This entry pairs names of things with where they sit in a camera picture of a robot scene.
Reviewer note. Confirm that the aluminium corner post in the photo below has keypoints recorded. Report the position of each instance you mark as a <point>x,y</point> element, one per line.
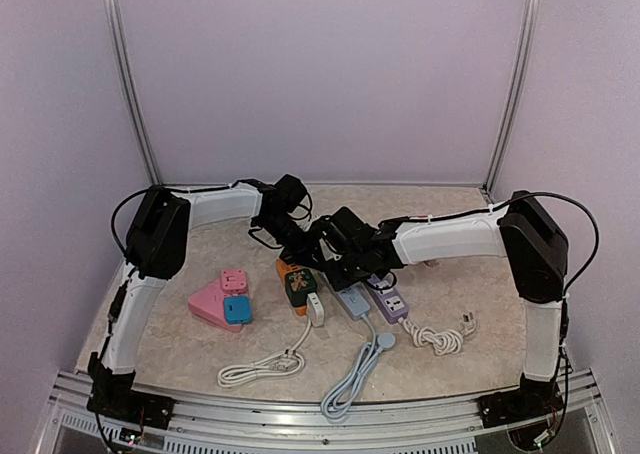
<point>514,92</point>
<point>131,98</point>

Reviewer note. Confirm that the aluminium front rail frame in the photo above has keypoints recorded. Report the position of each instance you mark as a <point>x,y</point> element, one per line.
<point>203,423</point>

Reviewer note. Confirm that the orange power strip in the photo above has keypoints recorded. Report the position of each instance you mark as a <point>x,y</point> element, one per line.
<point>282,269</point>

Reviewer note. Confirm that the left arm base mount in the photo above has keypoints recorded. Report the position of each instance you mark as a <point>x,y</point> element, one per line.
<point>113,396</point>

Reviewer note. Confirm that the pink triangular power strip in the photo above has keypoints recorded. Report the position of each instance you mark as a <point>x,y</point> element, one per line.
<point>208,305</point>

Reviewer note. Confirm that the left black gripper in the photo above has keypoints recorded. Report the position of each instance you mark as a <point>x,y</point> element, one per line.
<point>304,254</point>

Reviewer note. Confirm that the light blue power strip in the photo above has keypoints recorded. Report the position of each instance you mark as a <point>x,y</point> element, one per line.
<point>353,301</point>

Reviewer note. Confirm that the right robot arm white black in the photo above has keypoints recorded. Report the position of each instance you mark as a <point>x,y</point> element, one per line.
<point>520,230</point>

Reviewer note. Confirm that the pink square plug adapter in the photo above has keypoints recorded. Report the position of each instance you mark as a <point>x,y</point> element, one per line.
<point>234,282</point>

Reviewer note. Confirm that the blue square plug adapter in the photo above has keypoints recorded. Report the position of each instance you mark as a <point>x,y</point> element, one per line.
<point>237,310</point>

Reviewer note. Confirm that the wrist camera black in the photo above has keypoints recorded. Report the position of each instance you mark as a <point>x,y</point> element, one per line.
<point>294,196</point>
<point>343,232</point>

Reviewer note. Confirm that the right aluminium corner post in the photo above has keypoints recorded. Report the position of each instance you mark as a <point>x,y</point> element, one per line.
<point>514,92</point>

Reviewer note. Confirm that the purple power strip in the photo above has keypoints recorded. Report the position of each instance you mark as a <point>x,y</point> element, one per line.
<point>387,298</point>

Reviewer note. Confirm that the left aluminium corner post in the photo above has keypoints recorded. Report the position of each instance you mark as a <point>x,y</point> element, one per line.
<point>131,98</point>

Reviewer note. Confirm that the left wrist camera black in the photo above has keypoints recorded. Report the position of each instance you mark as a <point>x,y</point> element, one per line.
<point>294,196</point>

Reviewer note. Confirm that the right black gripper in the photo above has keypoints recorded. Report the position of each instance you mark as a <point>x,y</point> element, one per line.
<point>338,267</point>

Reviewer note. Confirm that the dark green cube adapter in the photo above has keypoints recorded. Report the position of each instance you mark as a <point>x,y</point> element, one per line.
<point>298,285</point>

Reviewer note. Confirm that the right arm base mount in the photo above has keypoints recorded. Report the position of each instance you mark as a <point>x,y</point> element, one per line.
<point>529,400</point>

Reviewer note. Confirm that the white charger plug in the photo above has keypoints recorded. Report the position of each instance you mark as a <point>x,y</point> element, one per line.
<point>315,310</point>

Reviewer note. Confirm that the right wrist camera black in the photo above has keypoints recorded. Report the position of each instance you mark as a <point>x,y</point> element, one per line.
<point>343,232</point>

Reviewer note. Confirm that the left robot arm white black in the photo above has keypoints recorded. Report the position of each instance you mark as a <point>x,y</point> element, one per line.
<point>151,228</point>

